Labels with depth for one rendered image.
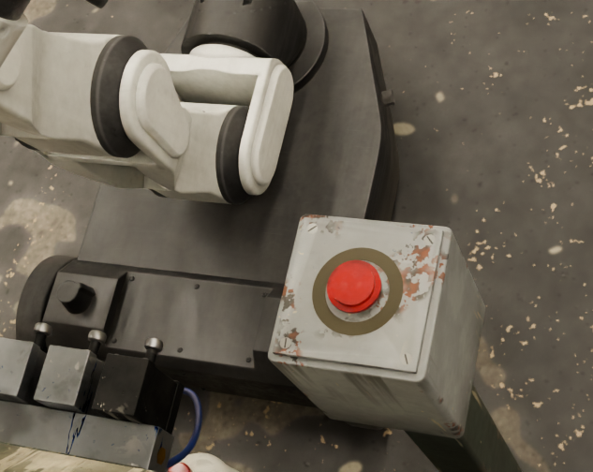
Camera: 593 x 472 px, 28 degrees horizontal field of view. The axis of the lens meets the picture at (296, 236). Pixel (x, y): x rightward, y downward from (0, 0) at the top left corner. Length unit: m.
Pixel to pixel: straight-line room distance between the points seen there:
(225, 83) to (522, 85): 0.52
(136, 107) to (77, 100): 0.07
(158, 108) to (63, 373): 0.40
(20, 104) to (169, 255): 0.69
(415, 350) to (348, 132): 1.01
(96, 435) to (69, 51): 0.43
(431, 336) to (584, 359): 0.96
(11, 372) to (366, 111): 0.86
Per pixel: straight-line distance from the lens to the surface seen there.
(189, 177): 1.58
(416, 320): 0.84
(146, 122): 1.37
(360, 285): 0.84
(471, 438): 1.17
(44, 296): 1.85
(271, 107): 1.70
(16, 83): 1.18
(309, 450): 1.83
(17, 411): 1.16
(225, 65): 1.73
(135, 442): 1.09
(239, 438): 1.87
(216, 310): 1.73
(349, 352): 0.84
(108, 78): 1.35
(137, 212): 1.88
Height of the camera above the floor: 1.70
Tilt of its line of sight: 61 degrees down
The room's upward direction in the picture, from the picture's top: 37 degrees counter-clockwise
